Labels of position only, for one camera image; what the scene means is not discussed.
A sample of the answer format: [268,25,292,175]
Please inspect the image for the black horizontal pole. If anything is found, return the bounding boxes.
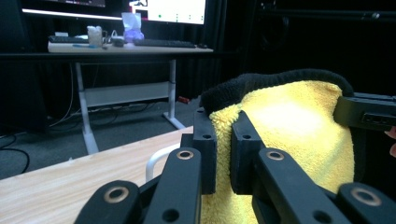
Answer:
[258,8,396,23]

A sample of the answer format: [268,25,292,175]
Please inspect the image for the black floor cable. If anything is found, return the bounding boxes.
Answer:
[0,133,31,175]

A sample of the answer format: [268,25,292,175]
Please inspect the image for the cables under white desk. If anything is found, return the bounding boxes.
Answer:
[49,62,163,129]

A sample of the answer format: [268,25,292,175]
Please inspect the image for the dark computer monitor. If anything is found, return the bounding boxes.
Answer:
[21,0,124,21]

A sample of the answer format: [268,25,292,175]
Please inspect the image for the black keyboard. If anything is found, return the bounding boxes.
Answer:
[134,38,197,49]
[48,35,90,45]

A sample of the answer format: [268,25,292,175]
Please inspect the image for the dark cloth with yellow lining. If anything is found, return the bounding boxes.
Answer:
[199,68,366,224]

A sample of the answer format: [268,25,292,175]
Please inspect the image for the white desk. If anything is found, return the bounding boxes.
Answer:
[47,41,215,156]

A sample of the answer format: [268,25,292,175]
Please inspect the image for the bright computer monitor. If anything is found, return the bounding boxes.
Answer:
[129,0,207,25]

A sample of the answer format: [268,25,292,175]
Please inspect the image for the clear plastic bag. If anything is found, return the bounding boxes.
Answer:
[120,12,145,43]

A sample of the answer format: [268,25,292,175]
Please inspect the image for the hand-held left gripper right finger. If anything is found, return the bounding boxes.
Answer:
[229,110,266,196]

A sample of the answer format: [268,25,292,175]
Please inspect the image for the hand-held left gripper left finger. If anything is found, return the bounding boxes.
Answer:
[180,106,219,196]

